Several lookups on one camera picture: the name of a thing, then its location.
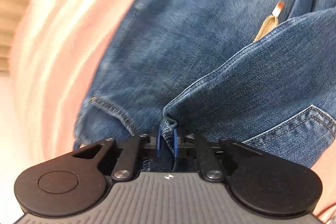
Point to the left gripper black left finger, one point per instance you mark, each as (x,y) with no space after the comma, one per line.
(76,181)

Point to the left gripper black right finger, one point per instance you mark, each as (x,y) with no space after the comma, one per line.
(261,182)

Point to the blue denim jeans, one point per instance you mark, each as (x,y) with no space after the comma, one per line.
(193,65)

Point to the orange bed sheet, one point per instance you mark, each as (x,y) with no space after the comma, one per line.
(57,48)

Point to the beige drawstring belt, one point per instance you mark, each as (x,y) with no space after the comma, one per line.
(270,22)

